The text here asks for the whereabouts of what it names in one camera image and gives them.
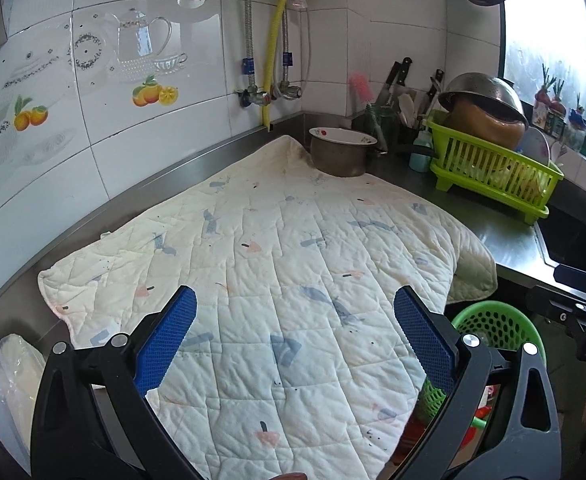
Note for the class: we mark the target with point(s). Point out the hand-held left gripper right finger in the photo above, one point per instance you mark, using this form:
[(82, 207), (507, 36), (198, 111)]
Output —
[(423, 335)]

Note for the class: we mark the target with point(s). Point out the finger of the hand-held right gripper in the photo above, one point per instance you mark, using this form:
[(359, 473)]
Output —
[(575, 276), (553, 305)]

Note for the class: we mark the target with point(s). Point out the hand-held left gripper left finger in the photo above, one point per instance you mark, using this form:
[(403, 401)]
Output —
[(168, 340)]

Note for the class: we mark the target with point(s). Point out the green plastic basket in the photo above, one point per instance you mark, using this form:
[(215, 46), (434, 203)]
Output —
[(493, 322)]

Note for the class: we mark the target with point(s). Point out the steel sink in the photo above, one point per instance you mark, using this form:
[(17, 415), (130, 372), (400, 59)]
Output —
[(568, 235)]

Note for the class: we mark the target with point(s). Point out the quilted printed mat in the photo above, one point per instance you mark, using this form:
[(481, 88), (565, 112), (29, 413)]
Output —
[(273, 240)]

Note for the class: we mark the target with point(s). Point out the green dish rack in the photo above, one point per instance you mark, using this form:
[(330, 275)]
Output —
[(473, 170)]

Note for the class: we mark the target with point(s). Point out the clear plastic bag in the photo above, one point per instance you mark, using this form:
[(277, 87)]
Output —
[(18, 375)]

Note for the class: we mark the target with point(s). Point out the potted green plant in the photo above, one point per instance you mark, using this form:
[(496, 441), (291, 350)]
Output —
[(548, 105), (578, 117)]

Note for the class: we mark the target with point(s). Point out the brown bowl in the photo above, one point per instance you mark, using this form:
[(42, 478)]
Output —
[(483, 127)]

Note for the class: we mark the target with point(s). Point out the teal cup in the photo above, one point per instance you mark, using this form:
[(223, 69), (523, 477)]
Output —
[(419, 157)]

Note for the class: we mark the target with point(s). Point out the metal pot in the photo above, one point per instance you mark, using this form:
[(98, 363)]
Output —
[(338, 160)]

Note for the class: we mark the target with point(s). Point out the metal colander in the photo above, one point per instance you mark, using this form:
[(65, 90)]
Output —
[(483, 92)]

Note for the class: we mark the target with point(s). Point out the green glass jar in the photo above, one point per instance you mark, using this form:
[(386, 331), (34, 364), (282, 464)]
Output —
[(385, 120)]

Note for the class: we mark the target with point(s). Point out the white spatula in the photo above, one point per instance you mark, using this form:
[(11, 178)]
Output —
[(406, 107)]

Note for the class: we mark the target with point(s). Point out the pink bottle brush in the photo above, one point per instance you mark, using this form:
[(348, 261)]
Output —
[(360, 87)]

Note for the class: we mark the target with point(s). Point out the metal valve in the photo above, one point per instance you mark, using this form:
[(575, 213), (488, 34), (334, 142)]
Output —
[(253, 96), (288, 91)]

